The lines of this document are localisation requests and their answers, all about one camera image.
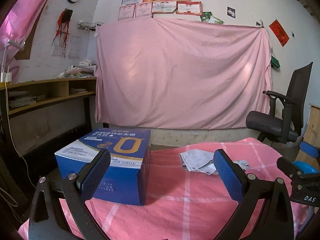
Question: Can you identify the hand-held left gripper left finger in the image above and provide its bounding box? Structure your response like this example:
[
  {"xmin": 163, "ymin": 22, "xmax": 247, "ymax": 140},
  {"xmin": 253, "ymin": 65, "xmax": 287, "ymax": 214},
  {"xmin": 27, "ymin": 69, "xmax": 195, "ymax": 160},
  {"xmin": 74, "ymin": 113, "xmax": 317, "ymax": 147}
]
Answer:
[{"xmin": 29, "ymin": 149, "xmax": 111, "ymax": 240}]

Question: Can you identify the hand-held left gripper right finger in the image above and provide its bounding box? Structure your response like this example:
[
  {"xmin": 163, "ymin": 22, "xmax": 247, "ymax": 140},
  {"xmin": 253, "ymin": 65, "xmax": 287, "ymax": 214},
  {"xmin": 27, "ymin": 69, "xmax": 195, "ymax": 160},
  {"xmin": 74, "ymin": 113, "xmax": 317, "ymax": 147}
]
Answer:
[{"xmin": 213, "ymin": 149, "xmax": 294, "ymax": 240}]

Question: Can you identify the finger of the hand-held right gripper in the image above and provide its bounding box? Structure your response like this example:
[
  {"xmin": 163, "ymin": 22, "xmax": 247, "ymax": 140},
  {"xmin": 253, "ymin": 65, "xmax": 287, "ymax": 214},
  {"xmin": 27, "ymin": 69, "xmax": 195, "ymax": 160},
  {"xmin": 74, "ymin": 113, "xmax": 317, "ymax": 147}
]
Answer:
[
  {"xmin": 277, "ymin": 157, "xmax": 320, "ymax": 180},
  {"xmin": 300, "ymin": 141, "xmax": 320, "ymax": 158}
]

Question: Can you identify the blue cardboard box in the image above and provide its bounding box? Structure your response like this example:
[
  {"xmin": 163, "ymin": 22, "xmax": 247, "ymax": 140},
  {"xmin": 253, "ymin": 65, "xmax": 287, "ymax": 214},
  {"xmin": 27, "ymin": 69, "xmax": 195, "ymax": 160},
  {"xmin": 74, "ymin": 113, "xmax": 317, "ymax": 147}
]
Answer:
[{"xmin": 54, "ymin": 129, "xmax": 152, "ymax": 206}]

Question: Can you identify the grey white paper leaflet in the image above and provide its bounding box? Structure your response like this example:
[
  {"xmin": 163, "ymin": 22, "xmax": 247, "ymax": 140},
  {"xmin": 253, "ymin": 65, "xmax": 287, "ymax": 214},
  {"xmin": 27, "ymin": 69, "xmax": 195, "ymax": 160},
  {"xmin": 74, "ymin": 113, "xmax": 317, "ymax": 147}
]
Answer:
[{"xmin": 179, "ymin": 149, "xmax": 218, "ymax": 175}]

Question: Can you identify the blue plastic basin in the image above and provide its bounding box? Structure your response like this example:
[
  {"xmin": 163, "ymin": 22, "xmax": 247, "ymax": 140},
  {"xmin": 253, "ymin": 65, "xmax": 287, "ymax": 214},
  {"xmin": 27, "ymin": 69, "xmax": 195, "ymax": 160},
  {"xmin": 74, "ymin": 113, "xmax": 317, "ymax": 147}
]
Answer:
[{"xmin": 292, "ymin": 161, "xmax": 320, "ymax": 174}]

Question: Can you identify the wooden cabinet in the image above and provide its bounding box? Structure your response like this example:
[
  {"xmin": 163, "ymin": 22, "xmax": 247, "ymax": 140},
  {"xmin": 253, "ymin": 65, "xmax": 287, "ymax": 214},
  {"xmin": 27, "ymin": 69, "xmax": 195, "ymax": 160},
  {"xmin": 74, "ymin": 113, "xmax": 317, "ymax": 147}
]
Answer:
[{"xmin": 301, "ymin": 103, "xmax": 320, "ymax": 153}]

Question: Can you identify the pink plaid tablecloth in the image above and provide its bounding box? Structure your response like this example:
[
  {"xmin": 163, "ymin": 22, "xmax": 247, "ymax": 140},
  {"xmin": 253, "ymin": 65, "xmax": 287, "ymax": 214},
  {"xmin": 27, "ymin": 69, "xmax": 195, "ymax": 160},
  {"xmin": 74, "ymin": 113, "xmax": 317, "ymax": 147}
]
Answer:
[{"xmin": 17, "ymin": 137, "xmax": 315, "ymax": 240}]

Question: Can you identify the black office chair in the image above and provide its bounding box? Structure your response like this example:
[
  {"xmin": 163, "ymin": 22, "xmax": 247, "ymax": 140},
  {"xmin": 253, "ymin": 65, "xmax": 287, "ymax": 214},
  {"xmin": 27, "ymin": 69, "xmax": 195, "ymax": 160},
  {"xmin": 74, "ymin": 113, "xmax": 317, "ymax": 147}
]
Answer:
[{"xmin": 245, "ymin": 62, "xmax": 313, "ymax": 147}]

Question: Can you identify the wooden desk with shelf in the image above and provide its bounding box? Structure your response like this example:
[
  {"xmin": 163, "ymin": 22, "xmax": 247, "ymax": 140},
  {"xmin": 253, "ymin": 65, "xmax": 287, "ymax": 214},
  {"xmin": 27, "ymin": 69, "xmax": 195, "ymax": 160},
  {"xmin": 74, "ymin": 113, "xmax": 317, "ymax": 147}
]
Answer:
[{"xmin": 0, "ymin": 76, "xmax": 97, "ymax": 195}]

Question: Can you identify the stack of books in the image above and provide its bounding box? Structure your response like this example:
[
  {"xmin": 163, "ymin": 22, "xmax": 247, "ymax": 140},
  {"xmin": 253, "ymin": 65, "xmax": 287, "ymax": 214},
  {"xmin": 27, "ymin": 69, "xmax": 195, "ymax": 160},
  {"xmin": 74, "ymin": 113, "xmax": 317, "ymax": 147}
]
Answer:
[{"xmin": 56, "ymin": 59, "xmax": 98, "ymax": 79}]

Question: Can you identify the pile of papers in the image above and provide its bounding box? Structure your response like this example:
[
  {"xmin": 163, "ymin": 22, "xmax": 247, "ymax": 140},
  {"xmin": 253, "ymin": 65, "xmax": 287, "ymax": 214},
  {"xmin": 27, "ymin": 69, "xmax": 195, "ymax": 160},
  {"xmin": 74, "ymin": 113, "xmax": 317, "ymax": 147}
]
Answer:
[{"xmin": 8, "ymin": 91, "xmax": 45, "ymax": 109}]

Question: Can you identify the pink hanging sheet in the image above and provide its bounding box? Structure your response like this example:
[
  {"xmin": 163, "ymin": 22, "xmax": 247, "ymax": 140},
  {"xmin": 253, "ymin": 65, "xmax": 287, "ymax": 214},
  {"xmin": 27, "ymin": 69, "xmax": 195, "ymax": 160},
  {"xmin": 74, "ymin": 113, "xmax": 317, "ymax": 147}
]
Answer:
[{"xmin": 95, "ymin": 17, "xmax": 273, "ymax": 130}]

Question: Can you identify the red paper poster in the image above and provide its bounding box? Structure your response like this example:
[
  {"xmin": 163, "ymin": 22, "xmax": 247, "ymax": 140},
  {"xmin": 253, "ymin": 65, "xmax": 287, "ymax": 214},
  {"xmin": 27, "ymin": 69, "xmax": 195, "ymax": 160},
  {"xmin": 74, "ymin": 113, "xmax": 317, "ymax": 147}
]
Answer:
[{"xmin": 269, "ymin": 19, "xmax": 290, "ymax": 47}]

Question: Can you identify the white charger plug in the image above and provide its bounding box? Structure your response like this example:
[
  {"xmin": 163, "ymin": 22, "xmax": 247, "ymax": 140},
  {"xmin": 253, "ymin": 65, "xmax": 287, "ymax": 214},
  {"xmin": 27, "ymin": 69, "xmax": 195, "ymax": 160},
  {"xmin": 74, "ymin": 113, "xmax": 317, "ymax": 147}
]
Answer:
[{"xmin": 0, "ymin": 66, "xmax": 12, "ymax": 83}]

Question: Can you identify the white desk lamp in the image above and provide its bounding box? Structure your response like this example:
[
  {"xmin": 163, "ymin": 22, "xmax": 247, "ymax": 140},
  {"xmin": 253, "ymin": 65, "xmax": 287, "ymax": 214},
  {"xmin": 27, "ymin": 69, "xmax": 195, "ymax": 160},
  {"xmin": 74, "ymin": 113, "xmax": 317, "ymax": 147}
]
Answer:
[{"xmin": 0, "ymin": 39, "xmax": 25, "ymax": 83}]

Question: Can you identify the red tassel ornament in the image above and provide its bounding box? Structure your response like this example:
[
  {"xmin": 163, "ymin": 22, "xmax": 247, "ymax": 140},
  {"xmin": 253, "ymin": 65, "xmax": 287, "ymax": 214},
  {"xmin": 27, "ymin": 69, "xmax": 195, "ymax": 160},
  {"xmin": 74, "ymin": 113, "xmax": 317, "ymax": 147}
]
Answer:
[{"xmin": 52, "ymin": 9, "xmax": 73, "ymax": 55}]

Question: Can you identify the pink curtain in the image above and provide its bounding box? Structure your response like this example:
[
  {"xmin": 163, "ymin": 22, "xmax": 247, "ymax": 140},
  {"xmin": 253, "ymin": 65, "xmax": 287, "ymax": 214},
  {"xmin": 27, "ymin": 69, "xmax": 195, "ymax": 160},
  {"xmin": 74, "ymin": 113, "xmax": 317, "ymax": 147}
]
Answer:
[{"xmin": 0, "ymin": 0, "xmax": 60, "ymax": 83}]

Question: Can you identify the white cable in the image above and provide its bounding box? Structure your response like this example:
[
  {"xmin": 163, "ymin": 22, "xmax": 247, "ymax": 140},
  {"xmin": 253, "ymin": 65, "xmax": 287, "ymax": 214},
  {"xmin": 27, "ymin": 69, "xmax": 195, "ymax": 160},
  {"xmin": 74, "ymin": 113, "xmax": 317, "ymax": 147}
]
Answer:
[{"xmin": 0, "ymin": 81, "xmax": 38, "ymax": 220}]

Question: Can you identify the wall calendar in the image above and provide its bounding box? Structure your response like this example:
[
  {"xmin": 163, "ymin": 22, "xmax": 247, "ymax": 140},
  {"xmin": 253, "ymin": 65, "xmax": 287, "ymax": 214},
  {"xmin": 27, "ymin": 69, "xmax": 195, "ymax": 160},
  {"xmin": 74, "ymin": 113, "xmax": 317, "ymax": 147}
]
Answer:
[{"xmin": 52, "ymin": 36, "xmax": 83, "ymax": 60}]

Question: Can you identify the wire wall shelf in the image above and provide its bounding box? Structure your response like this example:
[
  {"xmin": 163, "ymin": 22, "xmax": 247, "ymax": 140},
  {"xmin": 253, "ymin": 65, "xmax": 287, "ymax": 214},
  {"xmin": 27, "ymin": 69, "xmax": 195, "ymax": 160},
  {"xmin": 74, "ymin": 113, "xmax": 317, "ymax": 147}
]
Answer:
[{"xmin": 77, "ymin": 21, "xmax": 103, "ymax": 32}]

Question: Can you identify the group of wall certificates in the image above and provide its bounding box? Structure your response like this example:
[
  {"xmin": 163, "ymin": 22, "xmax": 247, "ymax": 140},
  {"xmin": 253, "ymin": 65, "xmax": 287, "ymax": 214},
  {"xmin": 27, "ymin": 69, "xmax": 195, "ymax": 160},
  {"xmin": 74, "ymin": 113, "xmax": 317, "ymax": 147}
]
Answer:
[{"xmin": 118, "ymin": 0, "xmax": 217, "ymax": 22}]

